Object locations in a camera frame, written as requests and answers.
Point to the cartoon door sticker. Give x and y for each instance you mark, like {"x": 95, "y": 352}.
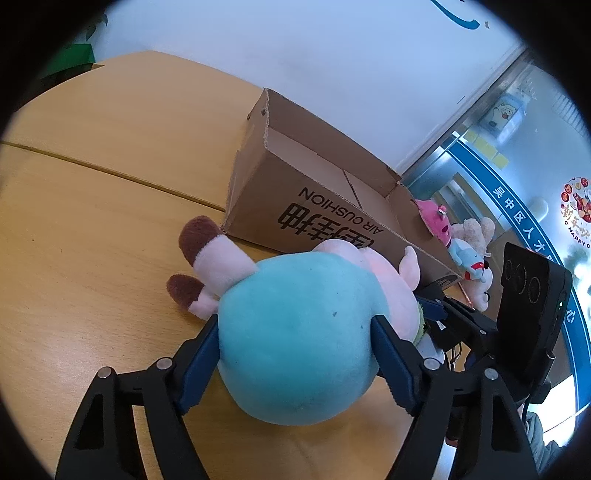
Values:
{"x": 501, "y": 113}

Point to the pink plush toy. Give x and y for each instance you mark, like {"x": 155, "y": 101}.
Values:
{"x": 438, "y": 221}

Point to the light blue plush toy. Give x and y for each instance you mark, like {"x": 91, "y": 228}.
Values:
{"x": 464, "y": 258}

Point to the round red door sticker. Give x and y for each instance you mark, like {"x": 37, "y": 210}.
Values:
{"x": 577, "y": 203}

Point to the person's right forearm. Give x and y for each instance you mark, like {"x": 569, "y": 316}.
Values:
{"x": 535, "y": 434}

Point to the glass door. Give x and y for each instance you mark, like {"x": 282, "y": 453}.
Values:
{"x": 531, "y": 161}

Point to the brown cardboard box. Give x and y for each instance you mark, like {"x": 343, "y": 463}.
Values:
{"x": 323, "y": 217}

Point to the pig plush toy blue body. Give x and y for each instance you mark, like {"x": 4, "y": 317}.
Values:
{"x": 295, "y": 341}

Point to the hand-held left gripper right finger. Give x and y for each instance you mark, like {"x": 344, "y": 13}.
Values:
{"x": 392, "y": 364}

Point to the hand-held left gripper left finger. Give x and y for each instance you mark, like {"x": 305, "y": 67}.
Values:
{"x": 201, "y": 364}

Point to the wooden desktop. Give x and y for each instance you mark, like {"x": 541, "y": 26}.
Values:
{"x": 115, "y": 184}

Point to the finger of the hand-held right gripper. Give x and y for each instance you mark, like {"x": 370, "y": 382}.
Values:
{"x": 466, "y": 314}
{"x": 434, "y": 307}

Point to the beige plush toy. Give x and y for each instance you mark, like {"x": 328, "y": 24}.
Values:
{"x": 480, "y": 230}

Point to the green board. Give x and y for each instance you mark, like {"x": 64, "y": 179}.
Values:
{"x": 69, "y": 60}

